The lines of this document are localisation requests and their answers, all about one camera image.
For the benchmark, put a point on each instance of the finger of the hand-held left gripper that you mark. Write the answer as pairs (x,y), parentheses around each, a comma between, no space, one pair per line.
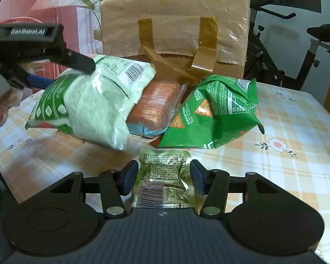
(79,62)
(40,82)

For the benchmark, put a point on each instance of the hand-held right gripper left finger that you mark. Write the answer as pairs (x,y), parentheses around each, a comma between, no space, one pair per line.
(129,177)

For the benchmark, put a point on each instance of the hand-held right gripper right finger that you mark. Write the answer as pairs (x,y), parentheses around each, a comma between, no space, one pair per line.
(198,180)

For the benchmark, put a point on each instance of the gold vacuum-sealed snack pouch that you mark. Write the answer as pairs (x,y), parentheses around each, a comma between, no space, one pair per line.
(162,167)

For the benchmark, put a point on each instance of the white and green snack bag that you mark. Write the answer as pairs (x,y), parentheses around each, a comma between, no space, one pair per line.
(93,110)

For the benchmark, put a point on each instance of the plastic-lined cardboard box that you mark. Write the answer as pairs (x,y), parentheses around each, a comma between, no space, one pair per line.
(176,11)

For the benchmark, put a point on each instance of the person's left hand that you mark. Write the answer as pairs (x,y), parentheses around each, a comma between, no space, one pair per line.
(0,115)

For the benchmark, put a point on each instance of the orange and blue snack packet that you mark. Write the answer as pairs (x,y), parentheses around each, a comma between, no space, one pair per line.
(156,104)

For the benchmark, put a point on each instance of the checked floral tablecloth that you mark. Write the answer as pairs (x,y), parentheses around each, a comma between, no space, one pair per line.
(291,132)

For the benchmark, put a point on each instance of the black exercise bike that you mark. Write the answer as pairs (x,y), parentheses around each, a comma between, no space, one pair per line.
(323,33)

